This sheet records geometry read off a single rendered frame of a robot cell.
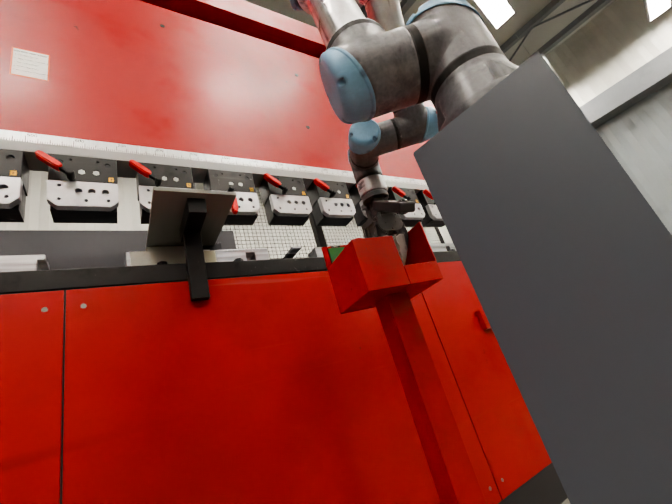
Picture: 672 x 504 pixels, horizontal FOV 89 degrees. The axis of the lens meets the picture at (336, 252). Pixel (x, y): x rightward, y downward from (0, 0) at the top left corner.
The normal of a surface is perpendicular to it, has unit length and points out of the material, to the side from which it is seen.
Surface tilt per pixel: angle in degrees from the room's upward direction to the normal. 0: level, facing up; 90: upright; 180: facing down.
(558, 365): 90
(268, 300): 90
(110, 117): 90
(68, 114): 90
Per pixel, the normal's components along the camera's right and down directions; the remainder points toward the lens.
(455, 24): -0.14, -0.30
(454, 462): 0.34, -0.44
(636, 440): -0.73, -0.06
